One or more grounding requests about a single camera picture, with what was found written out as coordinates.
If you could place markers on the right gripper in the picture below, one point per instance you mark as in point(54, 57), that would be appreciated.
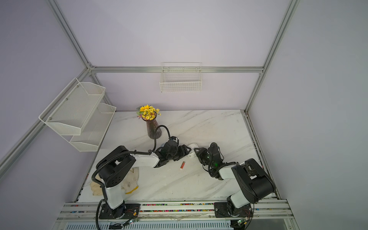
point(200, 154)

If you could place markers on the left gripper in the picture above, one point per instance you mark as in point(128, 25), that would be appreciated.
point(183, 151)

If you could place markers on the red battery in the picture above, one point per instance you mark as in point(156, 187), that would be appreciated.
point(182, 165)

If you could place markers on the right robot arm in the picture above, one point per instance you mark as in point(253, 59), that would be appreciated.
point(253, 182)

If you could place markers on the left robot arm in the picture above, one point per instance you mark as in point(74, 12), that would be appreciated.
point(112, 169)

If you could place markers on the dark glass vase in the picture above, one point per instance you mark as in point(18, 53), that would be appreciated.
point(151, 129)

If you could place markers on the yellow flower bouquet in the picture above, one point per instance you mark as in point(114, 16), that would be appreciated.
point(148, 112)

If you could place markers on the white yellow cloth glove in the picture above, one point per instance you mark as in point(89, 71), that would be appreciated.
point(128, 184)

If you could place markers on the lower white mesh shelf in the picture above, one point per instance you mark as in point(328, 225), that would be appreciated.
point(92, 136)

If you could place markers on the white mesh shelf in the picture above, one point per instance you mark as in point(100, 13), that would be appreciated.
point(92, 136)
point(70, 112)

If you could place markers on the upper white mesh shelf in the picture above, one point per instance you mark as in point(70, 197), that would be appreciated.
point(70, 112)

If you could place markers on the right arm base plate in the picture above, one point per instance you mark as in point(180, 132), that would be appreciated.
point(228, 210)

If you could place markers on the white wire wall basket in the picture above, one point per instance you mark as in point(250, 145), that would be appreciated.
point(181, 77)

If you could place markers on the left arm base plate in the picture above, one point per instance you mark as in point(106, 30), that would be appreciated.
point(124, 211)

